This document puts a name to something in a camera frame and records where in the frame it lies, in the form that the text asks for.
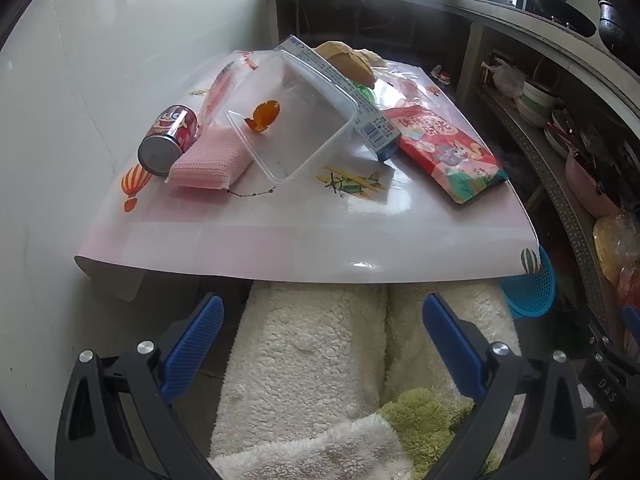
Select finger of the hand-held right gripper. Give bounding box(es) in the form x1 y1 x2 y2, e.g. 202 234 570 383
590 306 640 361

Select white fleece pants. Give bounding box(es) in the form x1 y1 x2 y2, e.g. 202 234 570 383
207 280 521 480

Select yellow bag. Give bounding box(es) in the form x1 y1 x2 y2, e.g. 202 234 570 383
592 212 640 286

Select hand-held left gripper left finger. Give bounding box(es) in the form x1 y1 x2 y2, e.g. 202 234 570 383
55 294 224 480

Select stack of bowls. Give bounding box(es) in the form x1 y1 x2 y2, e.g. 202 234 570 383
515 79 561 128

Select stack of red dishes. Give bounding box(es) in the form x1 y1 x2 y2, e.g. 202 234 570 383
544 107 601 158

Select pink knit sponge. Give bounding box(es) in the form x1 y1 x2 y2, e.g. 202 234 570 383
167 127 253 191

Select black wok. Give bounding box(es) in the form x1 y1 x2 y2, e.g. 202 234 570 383
530 0 598 38

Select black pot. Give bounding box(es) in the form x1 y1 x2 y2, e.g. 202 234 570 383
597 0 640 56

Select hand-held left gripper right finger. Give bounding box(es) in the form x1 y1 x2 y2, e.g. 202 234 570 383
422 294 596 480

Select pink basin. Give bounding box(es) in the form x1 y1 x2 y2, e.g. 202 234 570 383
565 147 623 218

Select crumpled pale yellow paper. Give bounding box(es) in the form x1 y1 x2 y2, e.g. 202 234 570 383
352 48 387 68

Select clear plastic container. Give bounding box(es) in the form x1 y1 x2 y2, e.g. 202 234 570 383
226 50 360 183

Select blue white toothpaste box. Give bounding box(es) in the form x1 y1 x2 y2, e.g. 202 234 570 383
274 35 401 162

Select red drink can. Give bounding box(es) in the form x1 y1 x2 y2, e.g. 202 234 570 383
137 105 201 177

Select clear bag with red print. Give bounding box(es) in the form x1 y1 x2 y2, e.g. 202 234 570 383
200 50 261 126

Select blue plastic basket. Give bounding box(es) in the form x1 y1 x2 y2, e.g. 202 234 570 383
500 245 557 318

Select red snack bag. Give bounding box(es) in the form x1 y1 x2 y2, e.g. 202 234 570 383
382 107 510 205

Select pink printed table cover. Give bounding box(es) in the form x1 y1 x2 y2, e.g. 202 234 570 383
74 50 542 303

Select white plastic bag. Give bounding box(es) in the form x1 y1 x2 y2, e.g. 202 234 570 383
482 57 526 98

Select green fluffy cloth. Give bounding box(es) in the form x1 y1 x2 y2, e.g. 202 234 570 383
377 389 501 480

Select orange peel piece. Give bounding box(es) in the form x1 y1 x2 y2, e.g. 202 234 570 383
244 101 281 135

